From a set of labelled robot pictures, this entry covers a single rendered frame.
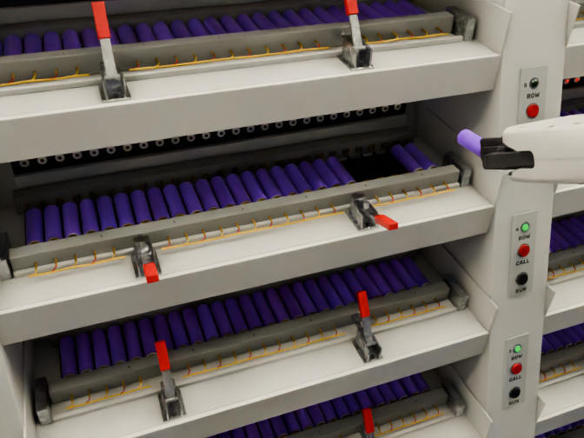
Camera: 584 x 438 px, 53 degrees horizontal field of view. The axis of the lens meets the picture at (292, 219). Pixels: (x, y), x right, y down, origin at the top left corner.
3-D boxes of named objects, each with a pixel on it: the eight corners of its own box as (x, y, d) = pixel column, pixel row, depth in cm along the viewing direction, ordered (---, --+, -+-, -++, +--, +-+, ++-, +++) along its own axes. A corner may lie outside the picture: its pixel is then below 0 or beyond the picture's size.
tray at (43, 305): (487, 233, 79) (505, 173, 74) (2, 346, 62) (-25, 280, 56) (413, 158, 94) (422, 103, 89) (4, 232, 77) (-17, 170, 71)
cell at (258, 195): (253, 181, 79) (268, 208, 75) (240, 183, 79) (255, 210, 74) (253, 169, 78) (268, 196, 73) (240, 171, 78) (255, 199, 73)
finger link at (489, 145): (530, 135, 55) (485, 137, 61) (501, 140, 54) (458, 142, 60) (533, 169, 55) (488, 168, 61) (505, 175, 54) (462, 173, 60)
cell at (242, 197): (238, 183, 79) (253, 211, 74) (225, 186, 78) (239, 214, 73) (238, 172, 78) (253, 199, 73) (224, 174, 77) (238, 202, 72)
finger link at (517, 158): (580, 146, 48) (576, 141, 53) (481, 158, 51) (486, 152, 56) (582, 161, 48) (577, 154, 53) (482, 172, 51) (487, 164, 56)
